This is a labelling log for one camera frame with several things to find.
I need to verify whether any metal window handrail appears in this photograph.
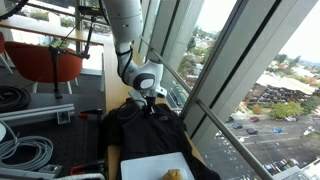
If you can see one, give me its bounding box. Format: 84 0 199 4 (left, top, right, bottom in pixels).
139 34 276 180

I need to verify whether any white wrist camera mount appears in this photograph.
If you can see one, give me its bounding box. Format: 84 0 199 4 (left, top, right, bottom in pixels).
127 88 148 108

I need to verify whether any black stereo camera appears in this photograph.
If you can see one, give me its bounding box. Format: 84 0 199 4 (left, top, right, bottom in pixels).
77 5 103 17

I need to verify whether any white braided cable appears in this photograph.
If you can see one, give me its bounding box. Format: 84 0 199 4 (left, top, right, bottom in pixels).
54 172 106 180

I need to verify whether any aluminium extrusion bar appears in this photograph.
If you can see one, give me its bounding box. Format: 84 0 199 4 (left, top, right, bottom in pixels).
0 164 63 180
0 102 76 127

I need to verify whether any orange black clamp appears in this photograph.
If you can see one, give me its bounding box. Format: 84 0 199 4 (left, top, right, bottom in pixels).
78 109 104 120
69 159 106 177

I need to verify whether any black camera tripod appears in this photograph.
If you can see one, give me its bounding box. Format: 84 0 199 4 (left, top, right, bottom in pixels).
47 14 98 100

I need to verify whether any grey window mullion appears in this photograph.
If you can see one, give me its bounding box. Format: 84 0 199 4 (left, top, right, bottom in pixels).
180 0 319 148

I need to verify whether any white flat board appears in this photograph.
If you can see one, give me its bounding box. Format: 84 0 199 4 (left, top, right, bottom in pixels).
119 151 196 180

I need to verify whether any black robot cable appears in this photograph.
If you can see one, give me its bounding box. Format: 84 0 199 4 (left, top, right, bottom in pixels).
114 46 148 121

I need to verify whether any black perforated breadboard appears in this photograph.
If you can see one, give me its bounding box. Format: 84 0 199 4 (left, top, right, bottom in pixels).
39 109 109 180

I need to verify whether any black curved hose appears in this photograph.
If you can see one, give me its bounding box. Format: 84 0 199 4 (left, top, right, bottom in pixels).
0 0 30 22

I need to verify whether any orange chair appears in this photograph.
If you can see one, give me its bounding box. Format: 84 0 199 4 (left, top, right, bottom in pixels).
3 40 84 95

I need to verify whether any black zip jersey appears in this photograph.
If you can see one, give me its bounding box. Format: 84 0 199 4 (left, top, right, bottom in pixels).
98 99 222 180

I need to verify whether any black cable coil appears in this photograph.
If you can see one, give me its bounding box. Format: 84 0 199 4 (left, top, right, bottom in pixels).
0 84 32 114

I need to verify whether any yellow crumpled lump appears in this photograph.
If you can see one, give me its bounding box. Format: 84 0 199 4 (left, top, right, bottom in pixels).
162 168 185 180

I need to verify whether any grey cable coil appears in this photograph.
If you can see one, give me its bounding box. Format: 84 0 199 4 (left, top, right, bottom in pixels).
0 120 55 173

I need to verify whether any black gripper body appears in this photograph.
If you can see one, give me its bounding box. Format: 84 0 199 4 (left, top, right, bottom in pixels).
143 96 159 109

